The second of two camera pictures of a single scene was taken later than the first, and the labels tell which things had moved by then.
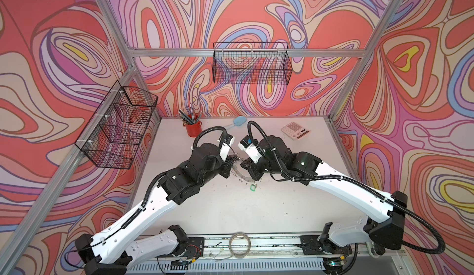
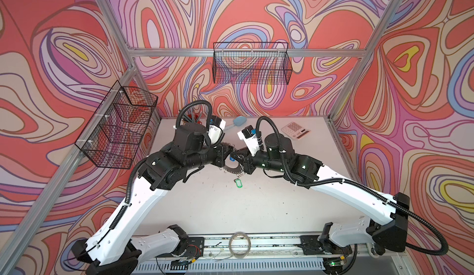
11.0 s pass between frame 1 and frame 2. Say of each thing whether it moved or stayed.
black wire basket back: stayed
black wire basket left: stayed
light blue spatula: stayed
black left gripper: moved
